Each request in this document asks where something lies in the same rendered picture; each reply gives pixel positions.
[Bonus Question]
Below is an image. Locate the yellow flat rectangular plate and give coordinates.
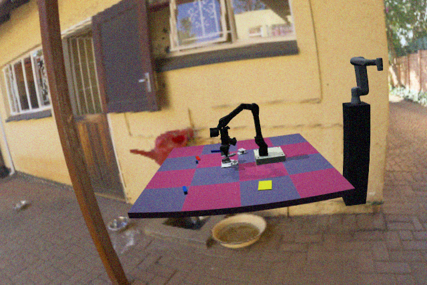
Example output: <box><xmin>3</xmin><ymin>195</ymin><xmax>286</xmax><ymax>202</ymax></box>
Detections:
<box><xmin>258</xmin><ymin>180</ymin><xmax>272</xmax><ymax>191</ymax></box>

